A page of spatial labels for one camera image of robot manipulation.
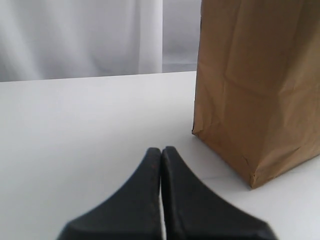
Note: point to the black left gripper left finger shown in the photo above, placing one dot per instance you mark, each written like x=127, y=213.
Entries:
x=131, y=213

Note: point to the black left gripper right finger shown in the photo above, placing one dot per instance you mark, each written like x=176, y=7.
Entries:
x=192, y=211

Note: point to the white curtain backdrop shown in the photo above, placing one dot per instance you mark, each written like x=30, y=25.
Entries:
x=60, y=39

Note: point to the brown paper bag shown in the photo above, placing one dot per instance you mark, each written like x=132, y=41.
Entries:
x=257, y=93

